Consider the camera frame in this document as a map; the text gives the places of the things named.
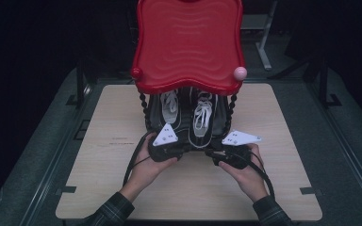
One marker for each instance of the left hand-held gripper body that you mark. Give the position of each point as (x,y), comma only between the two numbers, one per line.
(165,147)

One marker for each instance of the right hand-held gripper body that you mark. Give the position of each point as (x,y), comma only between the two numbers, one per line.
(238,153)

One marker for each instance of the black canvas sneaker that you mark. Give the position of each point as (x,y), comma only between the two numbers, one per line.
(202,125)
(169,108)

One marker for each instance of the red and black shoe rack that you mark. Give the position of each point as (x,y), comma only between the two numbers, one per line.
(188,44)

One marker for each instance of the person's right hand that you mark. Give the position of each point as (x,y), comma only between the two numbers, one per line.
(248,179)

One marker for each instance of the person's left hand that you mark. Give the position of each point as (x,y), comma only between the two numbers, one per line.
(147,172)

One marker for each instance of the black tape strip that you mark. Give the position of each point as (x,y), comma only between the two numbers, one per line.
(308,190)
(66,190)

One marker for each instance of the black metal stand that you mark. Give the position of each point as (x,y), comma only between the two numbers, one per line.
(323,84)
(80,84)

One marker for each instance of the white metal stand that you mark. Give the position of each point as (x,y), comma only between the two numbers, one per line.
(265,40)

